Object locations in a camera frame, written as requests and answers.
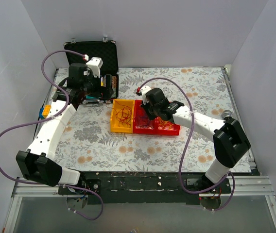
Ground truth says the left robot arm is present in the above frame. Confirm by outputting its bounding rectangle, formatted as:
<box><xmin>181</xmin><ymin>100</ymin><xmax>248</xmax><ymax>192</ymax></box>
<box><xmin>16</xmin><ymin>57</ymin><xmax>114</xmax><ymax>194</ymax></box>

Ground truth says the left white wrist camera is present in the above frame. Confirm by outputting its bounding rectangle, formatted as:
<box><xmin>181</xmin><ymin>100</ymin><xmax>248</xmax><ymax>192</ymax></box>
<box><xmin>86</xmin><ymin>57</ymin><xmax>103</xmax><ymax>78</ymax></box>

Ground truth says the yellow plastic bin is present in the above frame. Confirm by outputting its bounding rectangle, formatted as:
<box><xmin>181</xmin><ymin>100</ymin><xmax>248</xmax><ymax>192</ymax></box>
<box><xmin>110</xmin><ymin>99</ymin><xmax>135</xmax><ymax>133</ymax></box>

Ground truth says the black poker chip case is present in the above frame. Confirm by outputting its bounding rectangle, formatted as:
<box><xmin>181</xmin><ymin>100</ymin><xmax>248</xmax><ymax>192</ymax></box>
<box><xmin>64</xmin><ymin>39</ymin><xmax>119</xmax><ymax>103</ymax></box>

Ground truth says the teal card holder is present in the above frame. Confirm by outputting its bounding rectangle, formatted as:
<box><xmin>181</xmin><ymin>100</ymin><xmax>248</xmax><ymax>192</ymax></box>
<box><xmin>86</xmin><ymin>96</ymin><xmax>100</xmax><ymax>100</ymax></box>

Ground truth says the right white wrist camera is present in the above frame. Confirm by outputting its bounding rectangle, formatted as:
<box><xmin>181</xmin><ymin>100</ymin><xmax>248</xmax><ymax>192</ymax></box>
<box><xmin>137</xmin><ymin>85</ymin><xmax>152</xmax><ymax>104</ymax></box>

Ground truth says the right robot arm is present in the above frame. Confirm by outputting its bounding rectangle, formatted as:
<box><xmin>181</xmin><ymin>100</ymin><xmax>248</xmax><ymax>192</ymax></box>
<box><xmin>138</xmin><ymin>86</ymin><xmax>251</xmax><ymax>193</ymax></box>

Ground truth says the red bin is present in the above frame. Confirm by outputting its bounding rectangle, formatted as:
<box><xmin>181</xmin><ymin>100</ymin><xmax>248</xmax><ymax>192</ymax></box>
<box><xmin>158</xmin><ymin>118</ymin><xmax>180</xmax><ymax>136</ymax></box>
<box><xmin>133</xmin><ymin>100</ymin><xmax>158</xmax><ymax>135</ymax></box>

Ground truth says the black microphone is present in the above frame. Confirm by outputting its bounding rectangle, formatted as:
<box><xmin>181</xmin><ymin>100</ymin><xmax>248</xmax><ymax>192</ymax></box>
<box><xmin>222</xmin><ymin>110</ymin><xmax>233</xmax><ymax>120</ymax></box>

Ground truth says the yellow green toy block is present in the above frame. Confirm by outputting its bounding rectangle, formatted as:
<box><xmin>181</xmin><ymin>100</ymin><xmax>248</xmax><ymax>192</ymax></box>
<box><xmin>39</xmin><ymin>104</ymin><xmax>51</xmax><ymax>119</ymax></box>

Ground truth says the black orange chip stack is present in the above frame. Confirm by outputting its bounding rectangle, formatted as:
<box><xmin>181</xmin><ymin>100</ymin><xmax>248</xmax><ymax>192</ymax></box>
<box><xmin>111</xmin><ymin>76</ymin><xmax>118</xmax><ymax>89</ymax></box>

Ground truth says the yellow cable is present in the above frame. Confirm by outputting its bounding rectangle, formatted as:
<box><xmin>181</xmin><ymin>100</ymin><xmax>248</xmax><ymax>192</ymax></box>
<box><xmin>157</xmin><ymin>116</ymin><xmax>176</xmax><ymax>131</ymax></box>

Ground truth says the red bin right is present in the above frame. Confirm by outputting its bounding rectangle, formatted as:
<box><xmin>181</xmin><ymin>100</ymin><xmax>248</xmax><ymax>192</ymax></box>
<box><xmin>158</xmin><ymin>118</ymin><xmax>180</xmax><ymax>136</ymax></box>

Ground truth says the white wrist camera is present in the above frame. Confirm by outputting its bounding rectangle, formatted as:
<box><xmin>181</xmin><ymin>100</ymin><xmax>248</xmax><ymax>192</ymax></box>
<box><xmin>86</xmin><ymin>57</ymin><xmax>103</xmax><ymax>78</ymax></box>
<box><xmin>137</xmin><ymin>85</ymin><xmax>152</xmax><ymax>104</ymax></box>

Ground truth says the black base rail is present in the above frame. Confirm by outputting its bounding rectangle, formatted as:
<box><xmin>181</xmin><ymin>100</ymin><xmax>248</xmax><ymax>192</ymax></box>
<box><xmin>26</xmin><ymin>171</ymin><xmax>231</xmax><ymax>206</ymax></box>

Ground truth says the red bin left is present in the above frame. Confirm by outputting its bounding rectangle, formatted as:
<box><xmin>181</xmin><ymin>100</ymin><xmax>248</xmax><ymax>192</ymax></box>
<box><xmin>133</xmin><ymin>100</ymin><xmax>158</xmax><ymax>135</ymax></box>

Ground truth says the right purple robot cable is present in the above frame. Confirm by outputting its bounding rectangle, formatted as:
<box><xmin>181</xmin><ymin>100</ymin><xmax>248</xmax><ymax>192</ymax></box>
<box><xmin>140</xmin><ymin>77</ymin><xmax>236</xmax><ymax>212</ymax></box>

